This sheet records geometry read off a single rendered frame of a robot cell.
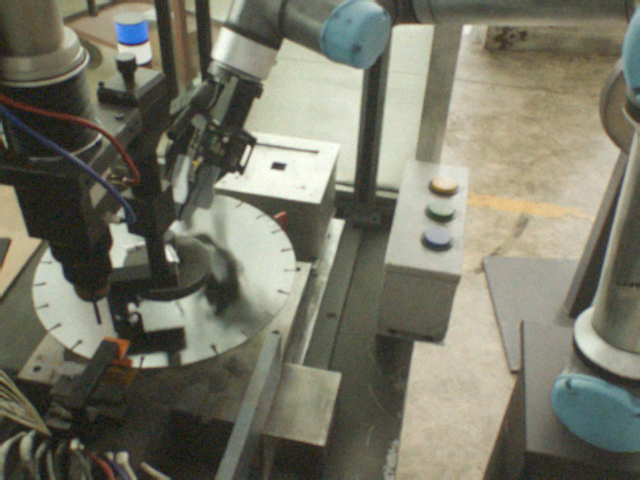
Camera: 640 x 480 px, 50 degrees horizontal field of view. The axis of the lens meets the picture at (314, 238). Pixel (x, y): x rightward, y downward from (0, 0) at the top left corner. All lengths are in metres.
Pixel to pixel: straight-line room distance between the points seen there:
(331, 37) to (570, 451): 0.63
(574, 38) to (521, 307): 2.08
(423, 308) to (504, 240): 1.51
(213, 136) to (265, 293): 0.20
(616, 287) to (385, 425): 0.39
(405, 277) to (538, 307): 1.31
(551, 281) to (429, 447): 0.79
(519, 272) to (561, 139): 0.97
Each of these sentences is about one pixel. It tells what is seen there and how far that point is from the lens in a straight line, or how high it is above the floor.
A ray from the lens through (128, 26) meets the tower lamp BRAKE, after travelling 1.03.
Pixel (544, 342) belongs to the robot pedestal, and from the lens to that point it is 1.14.
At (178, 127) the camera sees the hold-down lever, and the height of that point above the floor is 1.21.
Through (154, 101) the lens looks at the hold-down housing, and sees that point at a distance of 0.66.
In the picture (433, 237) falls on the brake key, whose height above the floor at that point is 0.91.
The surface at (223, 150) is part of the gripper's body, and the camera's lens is 0.86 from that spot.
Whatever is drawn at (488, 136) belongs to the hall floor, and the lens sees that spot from 3.11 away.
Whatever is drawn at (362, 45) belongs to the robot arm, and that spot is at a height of 1.23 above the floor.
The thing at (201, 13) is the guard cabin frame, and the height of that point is 1.10.
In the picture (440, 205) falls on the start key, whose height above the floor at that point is 0.91.
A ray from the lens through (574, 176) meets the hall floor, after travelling 2.97.
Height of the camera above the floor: 1.55
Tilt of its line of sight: 40 degrees down
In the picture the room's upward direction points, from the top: 2 degrees clockwise
